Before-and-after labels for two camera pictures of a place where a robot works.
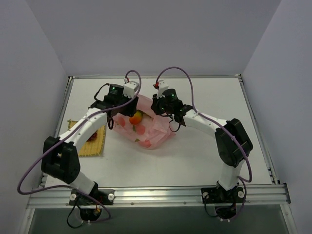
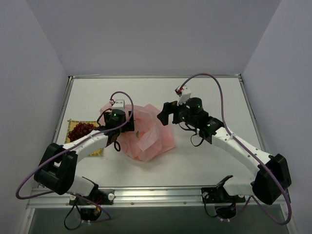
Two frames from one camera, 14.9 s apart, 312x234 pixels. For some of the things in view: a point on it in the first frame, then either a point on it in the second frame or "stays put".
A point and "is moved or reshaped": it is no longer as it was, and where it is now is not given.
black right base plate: x=215 y=195 stays put
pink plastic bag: x=155 y=129 is moved or reshaped
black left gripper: x=129 y=109 → x=130 y=125
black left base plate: x=103 y=196 stays put
